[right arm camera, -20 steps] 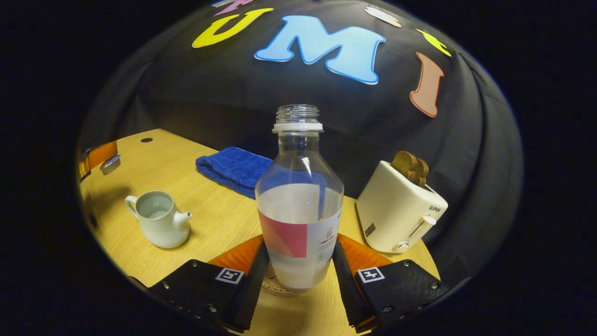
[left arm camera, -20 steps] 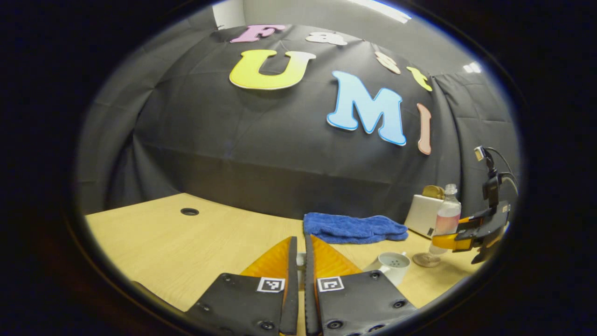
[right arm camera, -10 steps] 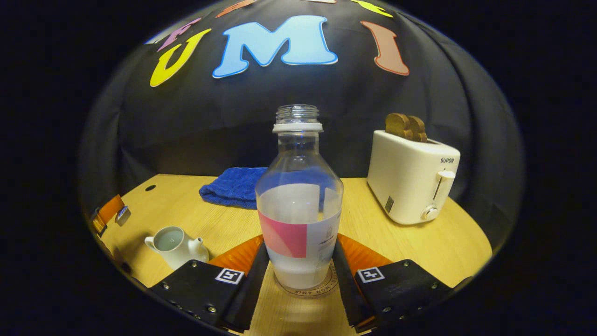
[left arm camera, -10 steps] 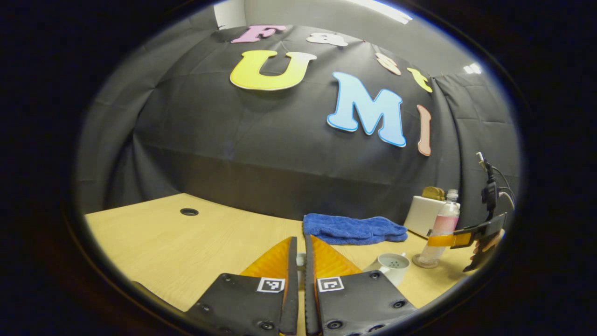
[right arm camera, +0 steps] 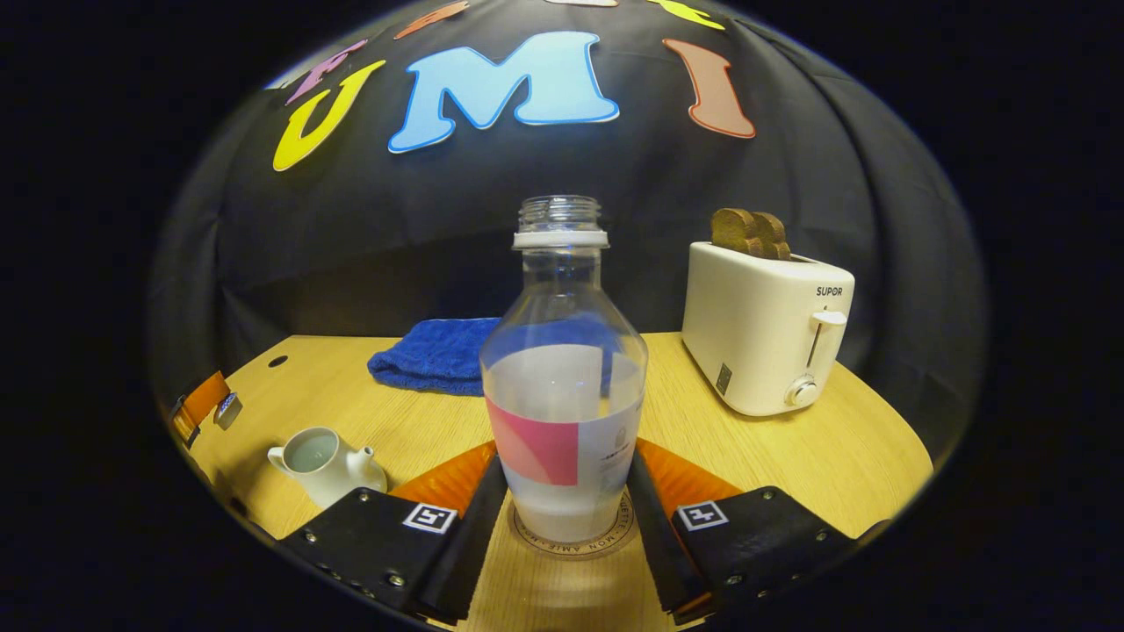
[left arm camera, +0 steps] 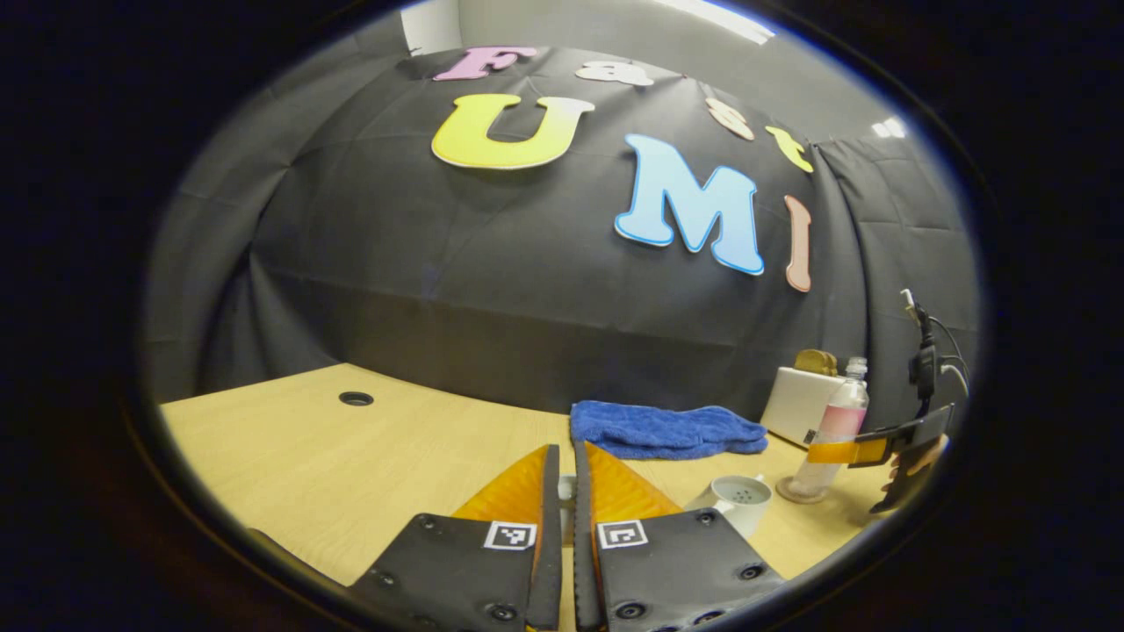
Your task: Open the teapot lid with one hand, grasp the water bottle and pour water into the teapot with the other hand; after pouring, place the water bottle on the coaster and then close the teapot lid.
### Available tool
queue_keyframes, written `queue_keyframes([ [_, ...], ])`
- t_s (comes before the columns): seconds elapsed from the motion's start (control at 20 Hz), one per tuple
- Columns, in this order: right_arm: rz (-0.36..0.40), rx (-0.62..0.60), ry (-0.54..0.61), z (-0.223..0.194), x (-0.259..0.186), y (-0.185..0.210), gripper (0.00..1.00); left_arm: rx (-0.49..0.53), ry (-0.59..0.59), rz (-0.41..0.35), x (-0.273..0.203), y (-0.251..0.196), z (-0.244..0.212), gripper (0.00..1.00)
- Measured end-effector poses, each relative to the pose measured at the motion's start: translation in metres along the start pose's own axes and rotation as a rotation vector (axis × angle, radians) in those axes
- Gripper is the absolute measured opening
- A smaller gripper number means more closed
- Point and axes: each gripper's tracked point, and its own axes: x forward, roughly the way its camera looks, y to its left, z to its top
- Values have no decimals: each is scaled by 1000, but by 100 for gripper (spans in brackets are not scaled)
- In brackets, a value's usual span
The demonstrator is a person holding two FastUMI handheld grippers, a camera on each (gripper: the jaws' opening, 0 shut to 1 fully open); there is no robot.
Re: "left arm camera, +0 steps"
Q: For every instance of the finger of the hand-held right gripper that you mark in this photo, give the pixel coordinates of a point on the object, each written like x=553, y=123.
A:
x=913, y=430

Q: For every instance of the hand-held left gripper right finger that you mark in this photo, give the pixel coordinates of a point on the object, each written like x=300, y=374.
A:
x=584, y=570

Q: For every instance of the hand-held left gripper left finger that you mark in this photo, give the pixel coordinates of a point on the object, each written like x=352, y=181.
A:
x=546, y=570

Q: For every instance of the clear water bottle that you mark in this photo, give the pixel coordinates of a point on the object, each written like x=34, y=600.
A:
x=839, y=421

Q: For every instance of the white teacup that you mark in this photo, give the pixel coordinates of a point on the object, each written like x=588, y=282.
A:
x=742, y=513

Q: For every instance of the brown bread slice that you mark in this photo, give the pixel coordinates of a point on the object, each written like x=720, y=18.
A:
x=831, y=365
x=808, y=361

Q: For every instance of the white toaster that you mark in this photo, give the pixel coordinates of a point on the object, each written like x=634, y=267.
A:
x=795, y=404

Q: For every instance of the blue towel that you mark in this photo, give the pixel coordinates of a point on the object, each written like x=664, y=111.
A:
x=659, y=430

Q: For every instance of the small ceiling light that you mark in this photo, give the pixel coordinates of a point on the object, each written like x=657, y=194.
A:
x=889, y=127

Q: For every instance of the black backdrop cloth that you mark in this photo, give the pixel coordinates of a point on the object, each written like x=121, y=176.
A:
x=483, y=281

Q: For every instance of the long ceiling light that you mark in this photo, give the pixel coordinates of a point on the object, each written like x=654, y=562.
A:
x=729, y=19

